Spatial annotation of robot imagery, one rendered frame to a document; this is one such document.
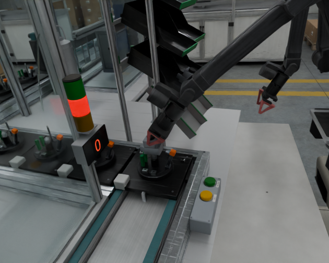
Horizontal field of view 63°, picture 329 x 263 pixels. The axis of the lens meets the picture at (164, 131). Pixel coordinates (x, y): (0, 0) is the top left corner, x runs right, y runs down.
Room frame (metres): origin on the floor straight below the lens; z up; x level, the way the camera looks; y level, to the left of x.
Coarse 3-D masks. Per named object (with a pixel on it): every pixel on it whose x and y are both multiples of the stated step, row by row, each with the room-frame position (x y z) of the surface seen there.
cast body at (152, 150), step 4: (152, 136) 0.81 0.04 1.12; (144, 140) 0.81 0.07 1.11; (152, 140) 0.80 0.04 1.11; (144, 144) 0.80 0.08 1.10; (156, 144) 0.80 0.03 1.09; (160, 144) 0.81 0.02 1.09; (140, 148) 0.83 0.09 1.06; (144, 148) 0.80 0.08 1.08; (148, 148) 0.80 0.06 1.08; (152, 148) 0.79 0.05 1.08; (156, 148) 0.79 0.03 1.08; (160, 148) 0.80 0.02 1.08; (144, 152) 0.81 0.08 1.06; (148, 152) 0.80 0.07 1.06; (152, 152) 0.79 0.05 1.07; (156, 152) 0.79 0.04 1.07; (160, 152) 0.79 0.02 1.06
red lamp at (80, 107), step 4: (68, 100) 0.66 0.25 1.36; (72, 100) 0.66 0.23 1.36; (76, 100) 0.66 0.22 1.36; (80, 100) 0.66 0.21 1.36; (84, 100) 0.67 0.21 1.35; (72, 104) 0.66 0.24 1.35; (76, 104) 0.65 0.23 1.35; (80, 104) 0.66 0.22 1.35; (84, 104) 0.66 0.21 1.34; (88, 104) 0.68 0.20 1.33; (72, 108) 0.66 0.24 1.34; (76, 108) 0.65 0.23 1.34; (80, 108) 0.66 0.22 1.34; (84, 108) 0.66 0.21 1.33; (88, 108) 0.67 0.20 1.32; (72, 112) 0.66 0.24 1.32; (76, 112) 0.65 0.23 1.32; (80, 112) 0.66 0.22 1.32; (84, 112) 0.66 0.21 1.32; (88, 112) 0.67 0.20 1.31; (76, 116) 0.66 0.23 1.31; (80, 116) 0.66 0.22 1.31
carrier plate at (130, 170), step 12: (168, 156) 0.89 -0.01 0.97; (180, 156) 0.88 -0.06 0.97; (192, 156) 0.87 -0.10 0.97; (132, 168) 0.83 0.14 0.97; (180, 168) 0.80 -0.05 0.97; (132, 180) 0.76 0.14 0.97; (144, 180) 0.76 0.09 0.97; (168, 180) 0.74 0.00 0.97; (180, 180) 0.74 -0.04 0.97; (156, 192) 0.69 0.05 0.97; (168, 192) 0.68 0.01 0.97
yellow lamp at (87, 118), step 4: (84, 116) 0.66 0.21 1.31; (88, 116) 0.67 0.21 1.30; (76, 120) 0.66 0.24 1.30; (80, 120) 0.65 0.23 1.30; (84, 120) 0.66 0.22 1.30; (88, 120) 0.66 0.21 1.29; (76, 124) 0.66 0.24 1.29; (80, 124) 0.65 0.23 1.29; (84, 124) 0.66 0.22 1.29; (88, 124) 0.66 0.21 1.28; (92, 124) 0.67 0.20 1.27; (76, 128) 0.67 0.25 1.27; (80, 128) 0.65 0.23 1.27; (84, 128) 0.65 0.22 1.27; (88, 128) 0.66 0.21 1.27
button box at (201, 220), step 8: (208, 176) 0.75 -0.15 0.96; (200, 184) 0.72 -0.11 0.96; (216, 184) 0.71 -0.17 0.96; (200, 192) 0.68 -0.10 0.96; (216, 192) 0.67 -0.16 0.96; (200, 200) 0.64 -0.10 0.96; (208, 200) 0.63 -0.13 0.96; (216, 200) 0.64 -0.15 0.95; (192, 208) 0.61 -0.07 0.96; (200, 208) 0.61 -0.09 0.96; (208, 208) 0.60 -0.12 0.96; (216, 208) 0.65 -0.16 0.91; (192, 216) 0.58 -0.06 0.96; (200, 216) 0.57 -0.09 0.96; (208, 216) 0.57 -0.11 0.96; (192, 224) 0.57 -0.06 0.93; (200, 224) 0.56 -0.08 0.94; (208, 224) 0.55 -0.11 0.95; (200, 232) 0.56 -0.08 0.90; (208, 232) 0.55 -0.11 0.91
